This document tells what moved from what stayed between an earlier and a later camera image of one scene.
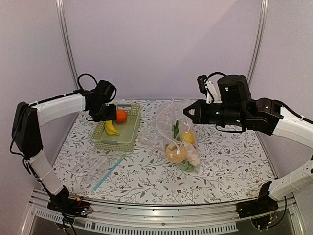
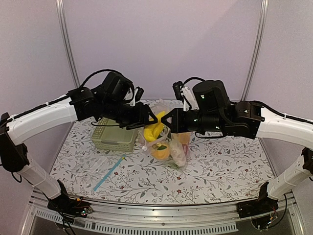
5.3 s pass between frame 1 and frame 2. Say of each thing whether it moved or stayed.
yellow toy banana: moved
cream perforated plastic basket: stayed
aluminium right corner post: stayed
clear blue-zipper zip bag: stayed
